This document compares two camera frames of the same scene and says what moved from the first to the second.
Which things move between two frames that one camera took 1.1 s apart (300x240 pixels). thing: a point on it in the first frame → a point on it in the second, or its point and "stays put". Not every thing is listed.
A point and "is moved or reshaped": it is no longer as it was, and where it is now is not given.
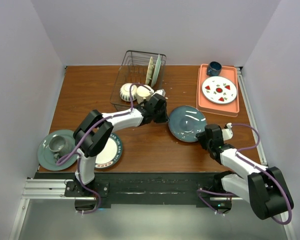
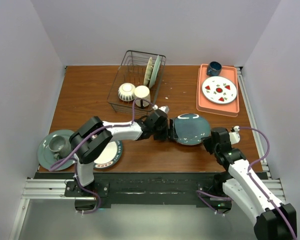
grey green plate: (46, 156) stays put
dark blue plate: (185, 122) is moved or reshaped
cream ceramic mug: (143, 93) stays put
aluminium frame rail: (40, 189) stays put
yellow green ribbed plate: (149, 71) stays put
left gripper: (164, 118) → (164, 136)
